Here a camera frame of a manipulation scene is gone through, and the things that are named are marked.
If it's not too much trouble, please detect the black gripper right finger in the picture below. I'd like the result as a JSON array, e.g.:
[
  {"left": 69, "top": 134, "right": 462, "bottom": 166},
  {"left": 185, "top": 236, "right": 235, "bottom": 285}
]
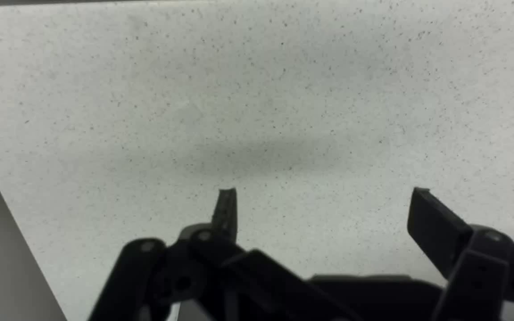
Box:
[{"left": 405, "top": 186, "right": 514, "bottom": 321}]

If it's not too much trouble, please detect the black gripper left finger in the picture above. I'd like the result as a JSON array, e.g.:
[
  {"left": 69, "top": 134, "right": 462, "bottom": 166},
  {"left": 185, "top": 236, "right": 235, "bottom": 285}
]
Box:
[{"left": 87, "top": 187, "right": 353, "bottom": 321}]

